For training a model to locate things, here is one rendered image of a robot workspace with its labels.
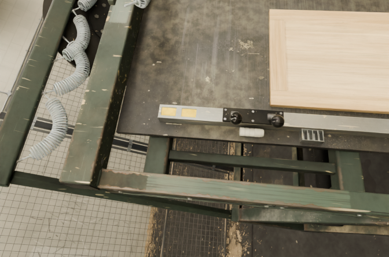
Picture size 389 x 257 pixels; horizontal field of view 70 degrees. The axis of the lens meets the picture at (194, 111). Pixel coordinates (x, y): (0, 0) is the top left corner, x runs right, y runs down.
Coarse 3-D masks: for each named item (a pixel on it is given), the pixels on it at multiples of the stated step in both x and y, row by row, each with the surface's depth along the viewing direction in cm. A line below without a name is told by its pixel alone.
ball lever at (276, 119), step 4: (268, 116) 90; (272, 116) 88; (276, 116) 79; (280, 116) 79; (272, 120) 80; (276, 120) 79; (280, 120) 79; (284, 120) 80; (272, 124) 80; (276, 124) 79; (280, 124) 79
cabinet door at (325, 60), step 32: (288, 32) 108; (320, 32) 108; (352, 32) 107; (384, 32) 106; (288, 64) 102; (320, 64) 102; (352, 64) 101; (384, 64) 100; (288, 96) 97; (320, 96) 96; (352, 96) 95; (384, 96) 95
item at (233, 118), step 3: (234, 111) 92; (231, 114) 91; (234, 114) 80; (237, 114) 80; (240, 114) 81; (231, 117) 81; (234, 117) 80; (237, 117) 80; (240, 117) 80; (231, 120) 81; (234, 120) 80; (237, 120) 80; (240, 120) 80; (234, 123) 81; (237, 123) 80
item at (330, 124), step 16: (160, 112) 95; (176, 112) 95; (208, 112) 94; (272, 128) 93; (288, 128) 92; (304, 128) 90; (320, 128) 89; (336, 128) 89; (352, 128) 88; (368, 128) 88; (384, 128) 88
